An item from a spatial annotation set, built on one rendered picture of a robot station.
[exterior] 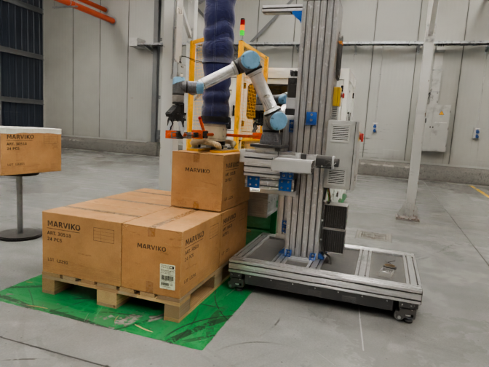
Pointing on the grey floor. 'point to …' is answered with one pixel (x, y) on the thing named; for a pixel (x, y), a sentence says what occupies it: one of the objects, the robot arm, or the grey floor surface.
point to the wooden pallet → (181, 309)
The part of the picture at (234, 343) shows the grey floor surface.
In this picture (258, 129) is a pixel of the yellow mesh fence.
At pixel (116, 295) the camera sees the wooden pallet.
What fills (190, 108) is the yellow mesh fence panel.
